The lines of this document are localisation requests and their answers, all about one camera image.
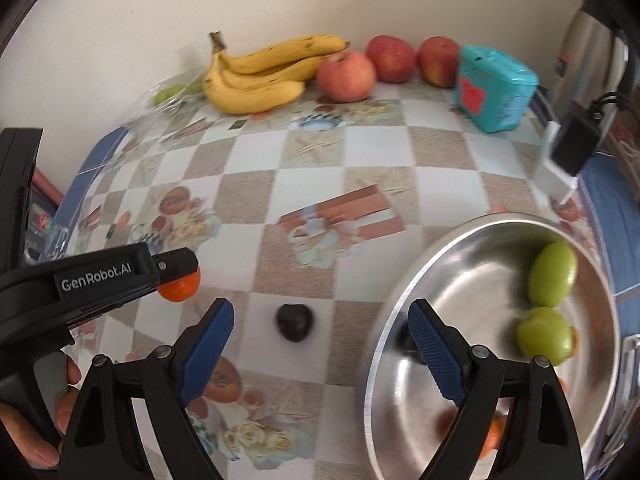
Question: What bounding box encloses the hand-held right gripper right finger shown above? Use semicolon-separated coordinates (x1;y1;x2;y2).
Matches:
407;299;586;480

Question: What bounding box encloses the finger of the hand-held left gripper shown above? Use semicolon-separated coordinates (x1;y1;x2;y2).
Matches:
50;242;200;332

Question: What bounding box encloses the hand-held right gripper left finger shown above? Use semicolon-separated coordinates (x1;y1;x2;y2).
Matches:
57;298;236;480

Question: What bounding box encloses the small orange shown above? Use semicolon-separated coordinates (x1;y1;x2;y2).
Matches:
159;266;202;303

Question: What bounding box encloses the dark purple plum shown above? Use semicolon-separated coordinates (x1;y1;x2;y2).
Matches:
275;303;315;344

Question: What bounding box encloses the large orange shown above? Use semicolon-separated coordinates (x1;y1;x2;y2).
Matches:
480;412;504;461

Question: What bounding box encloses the round metal plate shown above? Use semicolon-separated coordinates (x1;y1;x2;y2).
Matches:
364;212;621;480

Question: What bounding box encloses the round green apple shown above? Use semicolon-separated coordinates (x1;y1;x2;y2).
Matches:
516;306;575;366

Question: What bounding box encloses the green mango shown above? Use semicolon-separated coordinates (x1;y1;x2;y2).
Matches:
527;241;578;309

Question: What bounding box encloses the person's left hand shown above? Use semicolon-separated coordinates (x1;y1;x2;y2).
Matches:
0;354;82;470

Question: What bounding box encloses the clear plastic bag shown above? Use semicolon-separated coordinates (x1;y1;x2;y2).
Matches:
120;72;211;133

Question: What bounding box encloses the green fruit in bag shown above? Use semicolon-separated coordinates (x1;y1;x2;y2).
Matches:
152;85;187;106

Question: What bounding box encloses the yellow banana bunch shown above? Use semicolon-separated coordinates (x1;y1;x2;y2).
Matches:
202;31;351;115

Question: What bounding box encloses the blue cloth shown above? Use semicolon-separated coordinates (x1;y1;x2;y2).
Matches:
575;152;623;301

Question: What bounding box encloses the black power adapter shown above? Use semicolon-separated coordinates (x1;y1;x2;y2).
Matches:
550;105;603;177

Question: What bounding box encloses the teal plastic box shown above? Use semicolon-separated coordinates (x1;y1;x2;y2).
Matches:
454;45;540;134

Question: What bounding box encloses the pale red apple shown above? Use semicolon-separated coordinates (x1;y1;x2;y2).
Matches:
315;50;377;103

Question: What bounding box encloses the dark red apple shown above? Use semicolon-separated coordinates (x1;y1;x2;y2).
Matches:
366;35;417;84
417;36;462;89

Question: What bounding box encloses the stainless steel kettle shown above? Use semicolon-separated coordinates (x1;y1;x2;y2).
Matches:
550;7;632;116

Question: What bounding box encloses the black cable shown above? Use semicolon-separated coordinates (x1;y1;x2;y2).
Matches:
589;90;632;117

